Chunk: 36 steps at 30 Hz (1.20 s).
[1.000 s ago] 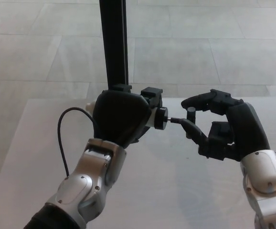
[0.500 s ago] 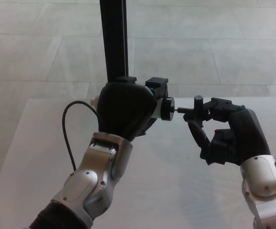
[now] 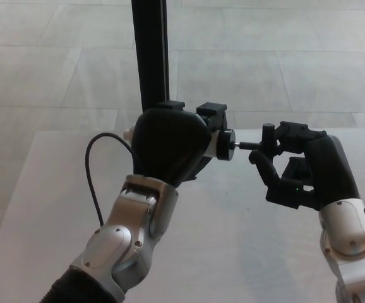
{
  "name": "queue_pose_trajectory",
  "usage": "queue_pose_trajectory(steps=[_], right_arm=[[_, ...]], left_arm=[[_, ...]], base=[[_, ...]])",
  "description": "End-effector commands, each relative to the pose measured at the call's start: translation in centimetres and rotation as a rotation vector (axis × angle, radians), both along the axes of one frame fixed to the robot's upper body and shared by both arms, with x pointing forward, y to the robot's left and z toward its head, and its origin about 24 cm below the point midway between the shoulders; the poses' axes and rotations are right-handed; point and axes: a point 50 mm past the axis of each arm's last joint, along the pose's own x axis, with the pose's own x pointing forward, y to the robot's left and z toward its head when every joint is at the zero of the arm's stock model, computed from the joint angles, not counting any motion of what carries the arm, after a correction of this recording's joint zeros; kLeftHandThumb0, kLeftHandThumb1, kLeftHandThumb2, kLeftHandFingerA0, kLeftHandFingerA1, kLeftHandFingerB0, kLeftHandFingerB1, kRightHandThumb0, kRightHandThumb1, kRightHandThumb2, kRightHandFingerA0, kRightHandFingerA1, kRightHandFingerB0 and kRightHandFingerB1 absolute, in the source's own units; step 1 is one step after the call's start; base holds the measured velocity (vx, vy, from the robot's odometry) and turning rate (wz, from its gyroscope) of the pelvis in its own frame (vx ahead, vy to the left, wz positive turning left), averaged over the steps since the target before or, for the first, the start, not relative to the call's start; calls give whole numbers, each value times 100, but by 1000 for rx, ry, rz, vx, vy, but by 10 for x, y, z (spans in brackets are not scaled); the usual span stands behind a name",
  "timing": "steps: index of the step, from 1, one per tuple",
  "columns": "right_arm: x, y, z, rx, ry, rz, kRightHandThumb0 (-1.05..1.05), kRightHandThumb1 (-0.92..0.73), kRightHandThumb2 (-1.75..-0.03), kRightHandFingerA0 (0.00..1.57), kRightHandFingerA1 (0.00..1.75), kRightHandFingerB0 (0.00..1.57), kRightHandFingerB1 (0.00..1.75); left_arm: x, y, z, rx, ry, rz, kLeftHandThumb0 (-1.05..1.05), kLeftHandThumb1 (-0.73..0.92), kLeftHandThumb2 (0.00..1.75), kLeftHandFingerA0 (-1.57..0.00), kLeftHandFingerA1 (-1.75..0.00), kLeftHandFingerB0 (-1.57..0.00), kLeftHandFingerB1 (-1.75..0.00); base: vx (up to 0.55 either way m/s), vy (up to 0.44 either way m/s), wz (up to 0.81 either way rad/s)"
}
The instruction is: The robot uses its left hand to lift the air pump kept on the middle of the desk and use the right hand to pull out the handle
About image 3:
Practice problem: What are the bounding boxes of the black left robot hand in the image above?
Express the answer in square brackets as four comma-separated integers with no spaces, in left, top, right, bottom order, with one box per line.
[131,100,229,189]

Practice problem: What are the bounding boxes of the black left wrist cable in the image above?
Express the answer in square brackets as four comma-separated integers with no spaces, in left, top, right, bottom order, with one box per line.
[85,133,138,227]

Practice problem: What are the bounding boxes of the black vertical post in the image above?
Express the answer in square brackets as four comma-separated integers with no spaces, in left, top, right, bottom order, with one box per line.
[130,0,172,111]

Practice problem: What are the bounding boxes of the white air pump black handle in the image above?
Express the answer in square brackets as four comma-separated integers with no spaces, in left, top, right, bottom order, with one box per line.
[123,122,278,160]

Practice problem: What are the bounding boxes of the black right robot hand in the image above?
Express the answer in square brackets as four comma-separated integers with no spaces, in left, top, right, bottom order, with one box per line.
[248,121,362,212]

